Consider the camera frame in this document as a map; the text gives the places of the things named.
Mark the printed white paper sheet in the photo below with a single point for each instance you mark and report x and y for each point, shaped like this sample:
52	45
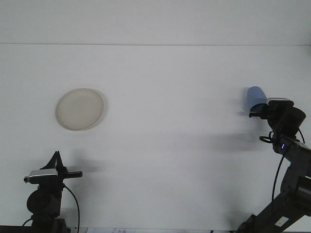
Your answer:
111	230

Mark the pale blue cup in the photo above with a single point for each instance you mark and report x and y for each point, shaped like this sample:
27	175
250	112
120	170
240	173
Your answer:
255	95

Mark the pale round plate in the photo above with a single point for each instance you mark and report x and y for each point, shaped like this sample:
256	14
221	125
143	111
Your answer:
80	109

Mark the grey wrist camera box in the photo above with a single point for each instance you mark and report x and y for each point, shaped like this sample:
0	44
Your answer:
43	172
279	100

